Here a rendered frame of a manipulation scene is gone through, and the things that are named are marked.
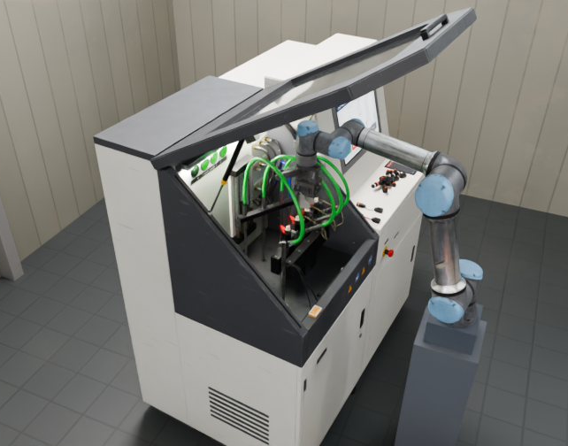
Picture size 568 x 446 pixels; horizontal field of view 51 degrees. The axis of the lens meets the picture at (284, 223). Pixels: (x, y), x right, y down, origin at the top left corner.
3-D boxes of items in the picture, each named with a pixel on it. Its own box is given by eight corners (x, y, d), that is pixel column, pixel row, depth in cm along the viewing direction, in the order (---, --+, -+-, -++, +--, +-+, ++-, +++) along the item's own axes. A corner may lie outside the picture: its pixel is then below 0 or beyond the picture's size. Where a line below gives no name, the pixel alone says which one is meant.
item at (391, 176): (390, 196, 275) (391, 187, 272) (369, 191, 279) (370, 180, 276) (407, 176, 291) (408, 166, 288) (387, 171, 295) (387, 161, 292)
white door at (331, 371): (301, 474, 253) (306, 365, 215) (296, 472, 254) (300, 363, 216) (361, 373, 300) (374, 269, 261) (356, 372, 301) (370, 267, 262)
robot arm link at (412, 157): (481, 157, 192) (349, 108, 211) (470, 171, 184) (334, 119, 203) (471, 187, 199) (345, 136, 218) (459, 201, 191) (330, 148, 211)
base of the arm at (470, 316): (479, 306, 225) (484, 286, 220) (472, 332, 214) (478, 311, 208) (439, 296, 230) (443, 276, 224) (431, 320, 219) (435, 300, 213)
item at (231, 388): (295, 493, 257) (301, 369, 213) (189, 435, 281) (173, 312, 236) (360, 383, 308) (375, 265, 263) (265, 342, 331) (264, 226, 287)
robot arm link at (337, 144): (357, 131, 201) (329, 123, 206) (341, 143, 193) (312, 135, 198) (356, 152, 205) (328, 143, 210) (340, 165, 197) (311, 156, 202)
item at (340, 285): (306, 361, 216) (308, 330, 207) (296, 357, 218) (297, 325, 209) (372, 269, 260) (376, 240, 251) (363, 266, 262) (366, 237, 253)
